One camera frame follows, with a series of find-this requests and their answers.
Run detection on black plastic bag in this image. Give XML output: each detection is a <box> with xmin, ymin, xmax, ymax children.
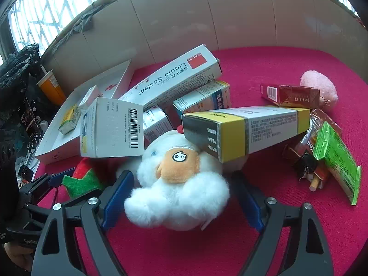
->
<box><xmin>0</xmin><ymin>43</ymin><xmax>41</xmax><ymax>92</ymax></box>

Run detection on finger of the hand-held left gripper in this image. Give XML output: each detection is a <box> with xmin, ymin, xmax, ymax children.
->
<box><xmin>19</xmin><ymin>173</ymin><xmax>65</xmax><ymax>204</ymax></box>
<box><xmin>22</xmin><ymin>203</ymin><xmax>52</xmax><ymax>228</ymax></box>

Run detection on window with grille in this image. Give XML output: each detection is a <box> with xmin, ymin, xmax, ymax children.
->
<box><xmin>6</xmin><ymin>0</ymin><xmax>104</xmax><ymax>53</ymax></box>

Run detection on pink plush keychain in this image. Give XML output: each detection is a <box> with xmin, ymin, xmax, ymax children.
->
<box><xmin>300</xmin><ymin>70</ymin><xmax>338</xmax><ymax>110</ymax></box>

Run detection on grey tape strip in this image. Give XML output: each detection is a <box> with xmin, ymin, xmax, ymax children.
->
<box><xmin>46</xmin><ymin>4</ymin><xmax>100</xmax><ymax>52</ymax></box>

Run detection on red cigarette pack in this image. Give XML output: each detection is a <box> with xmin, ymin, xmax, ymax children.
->
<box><xmin>260</xmin><ymin>83</ymin><xmax>320</xmax><ymax>109</ymax></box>

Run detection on green snack packet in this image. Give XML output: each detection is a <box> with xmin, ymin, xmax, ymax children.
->
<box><xmin>313</xmin><ymin>121</ymin><xmax>362</xmax><ymax>206</ymax></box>

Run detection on person's left hand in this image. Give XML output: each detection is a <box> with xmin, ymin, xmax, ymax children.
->
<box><xmin>0</xmin><ymin>244</ymin><xmax>33</xmax><ymax>274</ymax></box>

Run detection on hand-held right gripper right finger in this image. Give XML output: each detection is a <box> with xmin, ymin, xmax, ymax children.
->
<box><xmin>230</xmin><ymin>172</ymin><xmax>335</xmax><ymax>276</ymax></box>

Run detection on orange cup with straw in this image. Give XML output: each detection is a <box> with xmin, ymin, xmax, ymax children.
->
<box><xmin>37</xmin><ymin>66</ymin><xmax>67</xmax><ymax>106</ymax></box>

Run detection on white box with barcode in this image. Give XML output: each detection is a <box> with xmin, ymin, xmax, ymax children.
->
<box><xmin>80</xmin><ymin>97</ymin><xmax>145</xmax><ymax>158</ymax></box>

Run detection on black dotted pouch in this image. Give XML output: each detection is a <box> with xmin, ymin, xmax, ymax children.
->
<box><xmin>20</xmin><ymin>98</ymin><xmax>44</xmax><ymax>156</ymax></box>

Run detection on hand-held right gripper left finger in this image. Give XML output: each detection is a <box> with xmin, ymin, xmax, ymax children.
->
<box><xmin>31</xmin><ymin>170</ymin><xmax>135</xmax><ymax>276</ymax></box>

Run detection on white plush toy orange face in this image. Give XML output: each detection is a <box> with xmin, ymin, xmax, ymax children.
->
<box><xmin>63</xmin><ymin>126</ymin><xmax>230</xmax><ymax>232</ymax></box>

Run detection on small white box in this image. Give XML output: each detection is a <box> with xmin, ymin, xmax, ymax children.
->
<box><xmin>78</xmin><ymin>86</ymin><xmax>102</xmax><ymax>111</ymax></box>

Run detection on white cardboard box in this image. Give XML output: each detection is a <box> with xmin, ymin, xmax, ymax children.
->
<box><xmin>34</xmin><ymin>60</ymin><xmax>135</xmax><ymax>165</ymax></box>

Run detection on small yellow green box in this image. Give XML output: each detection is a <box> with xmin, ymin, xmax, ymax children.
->
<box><xmin>58</xmin><ymin>103</ymin><xmax>81</xmax><ymax>135</ymax></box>

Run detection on red white medicine box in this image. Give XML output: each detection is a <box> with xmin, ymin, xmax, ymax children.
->
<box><xmin>143</xmin><ymin>105</ymin><xmax>174</xmax><ymax>146</ymax></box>

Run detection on long yellow grey box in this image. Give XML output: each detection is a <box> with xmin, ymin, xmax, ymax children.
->
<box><xmin>182</xmin><ymin>106</ymin><xmax>311</xmax><ymax>164</ymax></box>

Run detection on torn red brown packet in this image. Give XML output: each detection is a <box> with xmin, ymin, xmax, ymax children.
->
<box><xmin>282</xmin><ymin>109</ymin><xmax>342</xmax><ymax>190</ymax></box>

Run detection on red felt table cloth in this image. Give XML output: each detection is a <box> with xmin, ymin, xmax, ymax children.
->
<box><xmin>34</xmin><ymin>47</ymin><xmax>368</xmax><ymax>276</ymax></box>

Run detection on blue white medicine box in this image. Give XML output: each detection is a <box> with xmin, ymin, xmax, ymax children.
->
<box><xmin>172</xmin><ymin>80</ymin><xmax>231</xmax><ymax>118</ymax></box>

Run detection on long white box red square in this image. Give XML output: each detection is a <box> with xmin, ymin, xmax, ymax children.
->
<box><xmin>118</xmin><ymin>44</ymin><xmax>223</xmax><ymax>112</ymax></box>

